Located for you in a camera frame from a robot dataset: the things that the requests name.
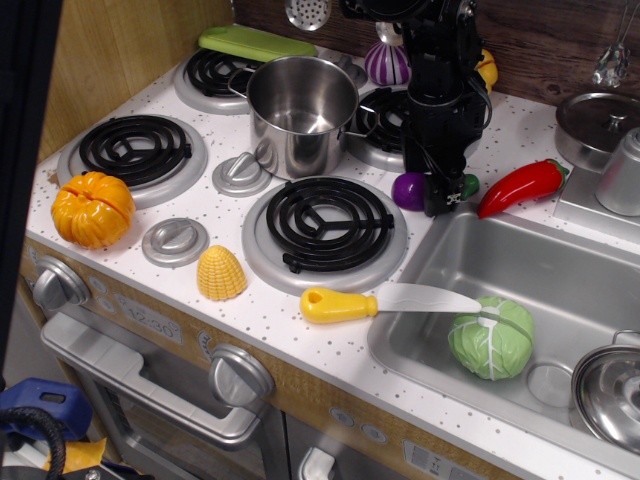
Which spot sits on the blue object with cable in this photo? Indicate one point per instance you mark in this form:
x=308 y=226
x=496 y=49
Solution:
x=47 y=410

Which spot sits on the front right black burner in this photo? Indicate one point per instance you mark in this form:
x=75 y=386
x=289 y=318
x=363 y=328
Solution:
x=324 y=231

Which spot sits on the orange toy pumpkin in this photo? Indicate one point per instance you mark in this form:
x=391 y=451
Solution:
x=93 y=210

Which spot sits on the oven clock display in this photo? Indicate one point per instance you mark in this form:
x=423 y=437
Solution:
x=151 y=319

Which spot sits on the front left black burner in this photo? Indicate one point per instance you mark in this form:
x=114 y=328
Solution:
x=157 y=157

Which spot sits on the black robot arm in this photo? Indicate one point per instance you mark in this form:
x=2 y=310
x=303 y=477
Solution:
x=440 y=38

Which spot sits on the silver metal cup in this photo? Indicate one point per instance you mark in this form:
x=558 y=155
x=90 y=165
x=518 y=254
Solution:
x=618 y=188

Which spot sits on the yellow toy bell pepper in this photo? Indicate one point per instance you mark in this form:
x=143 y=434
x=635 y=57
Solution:
x=487 y=68

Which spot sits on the steel pot in sink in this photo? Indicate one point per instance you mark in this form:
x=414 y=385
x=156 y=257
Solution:
x=605 y=391

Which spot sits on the purple striped toy onion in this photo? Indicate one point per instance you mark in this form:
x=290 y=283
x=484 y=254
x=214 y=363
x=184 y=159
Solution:
x=387 y=65

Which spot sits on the yellow handled toy knife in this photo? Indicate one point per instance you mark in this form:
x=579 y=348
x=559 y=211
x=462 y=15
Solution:
x=322 y=305

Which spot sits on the green toy cabbage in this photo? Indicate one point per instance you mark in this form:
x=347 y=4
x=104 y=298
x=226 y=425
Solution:
x=495 y=343

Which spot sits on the silver oven door handle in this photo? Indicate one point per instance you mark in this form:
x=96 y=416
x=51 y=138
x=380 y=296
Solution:
x=119 y=368

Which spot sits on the hanging silver spoon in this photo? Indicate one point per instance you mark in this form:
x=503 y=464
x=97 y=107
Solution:
x=389 y=33

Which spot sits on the lower silver stove knob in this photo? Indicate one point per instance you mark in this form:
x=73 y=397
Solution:
x=175 y=242

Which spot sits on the hanging glass utensil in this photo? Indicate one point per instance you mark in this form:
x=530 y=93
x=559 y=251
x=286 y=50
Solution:
x=612 y=66

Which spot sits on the hanging perforated ladle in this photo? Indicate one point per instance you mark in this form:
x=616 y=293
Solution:
x=308 y=15

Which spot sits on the upper silver stove knob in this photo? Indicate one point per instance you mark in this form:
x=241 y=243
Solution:
x=240 y=176

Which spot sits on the black burner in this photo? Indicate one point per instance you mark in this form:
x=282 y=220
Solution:
x=375 y=133
x=157 y=157
x=324 y=231
x=213 y=82

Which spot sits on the oven knob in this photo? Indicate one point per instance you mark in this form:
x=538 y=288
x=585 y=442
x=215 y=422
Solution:
x=236 y=378
x=57 y=285

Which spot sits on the left oven front knob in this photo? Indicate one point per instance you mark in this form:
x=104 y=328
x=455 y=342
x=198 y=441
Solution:
x=57 y=285

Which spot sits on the purple toy eggplant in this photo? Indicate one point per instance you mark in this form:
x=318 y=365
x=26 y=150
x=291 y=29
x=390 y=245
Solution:
x=408 y=190

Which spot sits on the green cutting board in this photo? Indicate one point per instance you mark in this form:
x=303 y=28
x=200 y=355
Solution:
x=253 y=44

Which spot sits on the back right black burner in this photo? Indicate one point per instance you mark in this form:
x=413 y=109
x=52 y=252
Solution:
x=375 y=133

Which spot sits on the yellow toy corn piece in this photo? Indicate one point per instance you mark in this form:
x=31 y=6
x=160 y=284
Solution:
x=219 y=274

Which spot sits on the right oven front knob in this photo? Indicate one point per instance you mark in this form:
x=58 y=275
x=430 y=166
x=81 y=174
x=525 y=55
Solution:
x=236 y=378

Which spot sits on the silver pan with lid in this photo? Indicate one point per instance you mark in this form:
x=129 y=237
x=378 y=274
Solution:
x=591 y=125

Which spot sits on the stainless steel pot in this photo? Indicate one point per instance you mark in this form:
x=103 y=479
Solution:
x=300 y=109

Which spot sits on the back left black burner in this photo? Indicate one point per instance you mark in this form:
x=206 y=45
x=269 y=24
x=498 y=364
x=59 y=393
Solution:
x=213 y=82

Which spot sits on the silver stove knob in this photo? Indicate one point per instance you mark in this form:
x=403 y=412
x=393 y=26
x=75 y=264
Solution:
x=175 y=242
x=240 y=176

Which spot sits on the silver sink basin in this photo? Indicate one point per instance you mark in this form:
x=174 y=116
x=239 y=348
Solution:
x=582 y=294

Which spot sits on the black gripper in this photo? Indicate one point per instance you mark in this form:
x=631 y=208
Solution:
x=435 y=137

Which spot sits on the red toy chili pepper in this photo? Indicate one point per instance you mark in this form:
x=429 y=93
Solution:
x=529 y=182

